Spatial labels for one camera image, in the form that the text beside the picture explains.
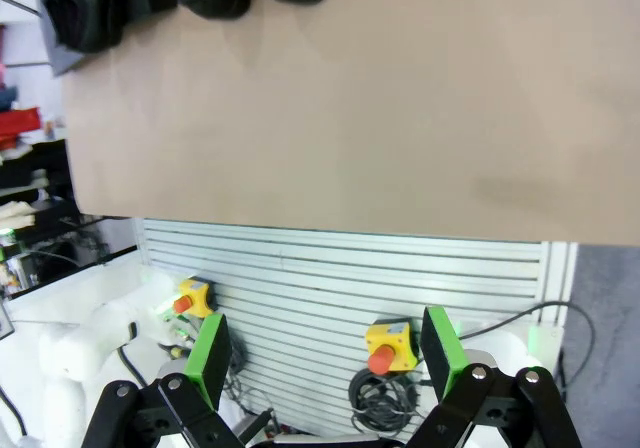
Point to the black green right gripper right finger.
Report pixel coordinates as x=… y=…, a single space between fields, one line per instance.
x=440 y=353

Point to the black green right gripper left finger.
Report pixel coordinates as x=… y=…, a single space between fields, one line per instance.
x=207 y=363

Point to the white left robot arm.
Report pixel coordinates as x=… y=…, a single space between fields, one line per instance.
x=75 y=348

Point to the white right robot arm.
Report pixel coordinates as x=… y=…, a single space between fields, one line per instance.
x=505 y=348

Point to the yellow emergency stop button box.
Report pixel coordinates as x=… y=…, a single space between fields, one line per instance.
x=392 y=340
x=197 y=295

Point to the beige flat boards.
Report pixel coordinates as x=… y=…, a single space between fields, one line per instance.
x=15 y=213

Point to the black shelf unit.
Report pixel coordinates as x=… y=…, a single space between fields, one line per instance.
x=45 y=163

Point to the red folded garment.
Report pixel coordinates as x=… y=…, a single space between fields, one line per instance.
x=17 y=123

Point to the navy folded garment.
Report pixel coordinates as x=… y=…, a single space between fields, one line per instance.
x=7 y=98

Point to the aluminium profile base plate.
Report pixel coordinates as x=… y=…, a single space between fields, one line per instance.
x=325 y=278

